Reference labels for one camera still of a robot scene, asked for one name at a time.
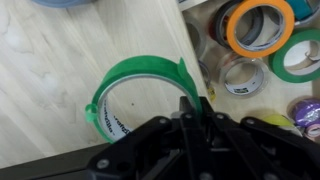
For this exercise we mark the yellow tape roll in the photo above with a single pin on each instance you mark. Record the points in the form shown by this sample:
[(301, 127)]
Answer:
[(277, 119)]

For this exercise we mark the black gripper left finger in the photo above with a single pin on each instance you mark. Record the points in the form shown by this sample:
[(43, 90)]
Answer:
[(198, 155)]

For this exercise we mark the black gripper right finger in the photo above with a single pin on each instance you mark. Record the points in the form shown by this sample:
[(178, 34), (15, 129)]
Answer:
[(236, 156)]

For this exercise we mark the green tape roll in drawer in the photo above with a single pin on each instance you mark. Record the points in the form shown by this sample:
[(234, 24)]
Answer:
[(298, 61)]

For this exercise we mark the green masking tape roll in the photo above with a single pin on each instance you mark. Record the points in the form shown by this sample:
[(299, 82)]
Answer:
[(106, 123)]

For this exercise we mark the dark brown tape roll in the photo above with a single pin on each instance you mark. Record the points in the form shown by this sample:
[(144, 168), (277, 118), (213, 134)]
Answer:
[(218, 24)]

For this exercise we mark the purple tape roll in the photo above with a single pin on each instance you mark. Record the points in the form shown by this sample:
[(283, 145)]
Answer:
[(306, 117)]

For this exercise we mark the grey duct tape roll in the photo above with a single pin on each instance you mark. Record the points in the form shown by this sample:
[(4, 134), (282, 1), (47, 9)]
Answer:
[(62, 3)]

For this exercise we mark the clear tape roll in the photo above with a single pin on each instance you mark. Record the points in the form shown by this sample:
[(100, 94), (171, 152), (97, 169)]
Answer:
[(242, 77)]

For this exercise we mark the orange tape roll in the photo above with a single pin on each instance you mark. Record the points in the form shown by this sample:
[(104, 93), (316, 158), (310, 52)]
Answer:
[(252, 43)]

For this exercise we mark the open white wooden drawer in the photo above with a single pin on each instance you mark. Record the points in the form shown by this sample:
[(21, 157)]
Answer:
[(281, 88)]

